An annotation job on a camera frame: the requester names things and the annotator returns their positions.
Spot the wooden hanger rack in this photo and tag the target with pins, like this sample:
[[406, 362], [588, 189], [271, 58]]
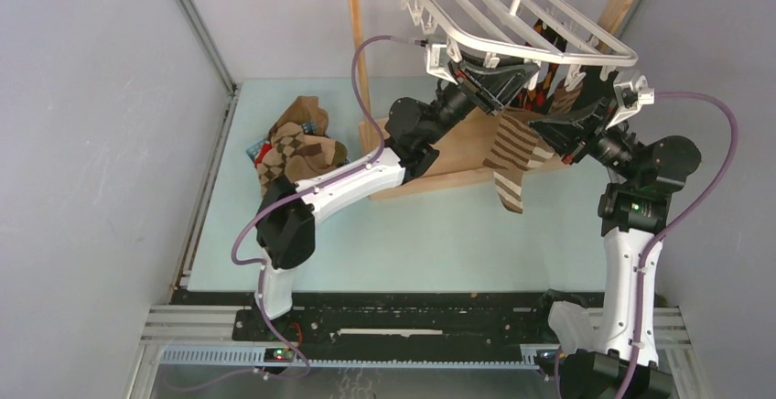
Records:
[[485, 51]]

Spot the black sock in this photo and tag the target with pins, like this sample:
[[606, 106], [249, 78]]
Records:
[[594, 89]]

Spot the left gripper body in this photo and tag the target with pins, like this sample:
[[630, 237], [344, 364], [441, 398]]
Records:
[[466, 80]]

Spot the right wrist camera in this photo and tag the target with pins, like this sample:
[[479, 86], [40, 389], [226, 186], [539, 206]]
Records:
[[631, 93]]

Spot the blue plastic basket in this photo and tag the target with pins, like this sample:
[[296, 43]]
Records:
[[291, 140]]

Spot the red yellow argyle sock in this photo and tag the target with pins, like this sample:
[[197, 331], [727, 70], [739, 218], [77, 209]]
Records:
[[537, 99]]

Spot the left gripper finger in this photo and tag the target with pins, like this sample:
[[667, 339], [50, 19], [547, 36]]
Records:
[[475, 71], [502, 88]]

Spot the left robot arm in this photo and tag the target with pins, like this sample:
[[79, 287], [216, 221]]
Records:
[[291, 211]]

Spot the brown argyle sock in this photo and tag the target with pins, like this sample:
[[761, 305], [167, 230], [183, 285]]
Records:
[[295, 169]]

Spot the white plastic clip hanger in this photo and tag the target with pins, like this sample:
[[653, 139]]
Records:
[[496, 30]]

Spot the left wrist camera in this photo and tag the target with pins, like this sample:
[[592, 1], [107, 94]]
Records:
[[435, 59]]

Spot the plain brown sock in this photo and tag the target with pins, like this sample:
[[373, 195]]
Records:
[[306, 112]]

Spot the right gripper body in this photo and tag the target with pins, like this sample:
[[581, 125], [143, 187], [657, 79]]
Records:
[[594, 133]]

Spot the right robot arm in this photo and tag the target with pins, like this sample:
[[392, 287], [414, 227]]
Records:
[[620, 358]]

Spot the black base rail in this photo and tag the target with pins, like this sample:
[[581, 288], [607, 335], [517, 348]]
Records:
[[411, 327]]

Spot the brown striped sock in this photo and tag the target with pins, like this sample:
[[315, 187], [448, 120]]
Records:
[[516, 149], [562, 100]]

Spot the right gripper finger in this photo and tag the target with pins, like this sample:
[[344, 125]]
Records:
[[587, 120], [563, 138]]

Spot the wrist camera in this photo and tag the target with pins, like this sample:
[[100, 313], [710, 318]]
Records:
[[631, 93], [435, 59]]

